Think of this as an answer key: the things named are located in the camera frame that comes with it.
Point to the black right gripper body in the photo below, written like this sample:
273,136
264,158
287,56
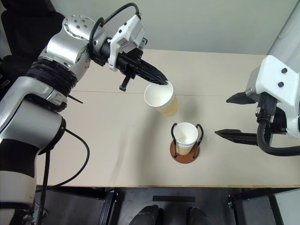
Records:
280,122

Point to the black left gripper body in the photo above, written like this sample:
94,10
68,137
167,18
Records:
130,64

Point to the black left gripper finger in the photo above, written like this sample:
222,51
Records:
152,70
150,78

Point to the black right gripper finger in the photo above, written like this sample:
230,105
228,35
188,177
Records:
243,137
243,98

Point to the orange ripple paper cup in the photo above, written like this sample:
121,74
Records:
157,96
184,151
186,133

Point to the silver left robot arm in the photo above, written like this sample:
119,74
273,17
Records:
63,51

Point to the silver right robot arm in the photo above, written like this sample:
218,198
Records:
288,35

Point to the dark rounded shape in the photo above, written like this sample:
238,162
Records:
198,216
147,215

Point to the black flat bar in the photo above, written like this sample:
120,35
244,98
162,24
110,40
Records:
173,198

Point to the black fabric chair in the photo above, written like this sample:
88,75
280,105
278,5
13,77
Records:
23,35

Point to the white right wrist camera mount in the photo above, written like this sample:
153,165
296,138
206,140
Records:
269,77

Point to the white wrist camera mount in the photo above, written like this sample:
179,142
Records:
269,77
124,30

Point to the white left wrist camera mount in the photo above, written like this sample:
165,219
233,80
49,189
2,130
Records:
124,30

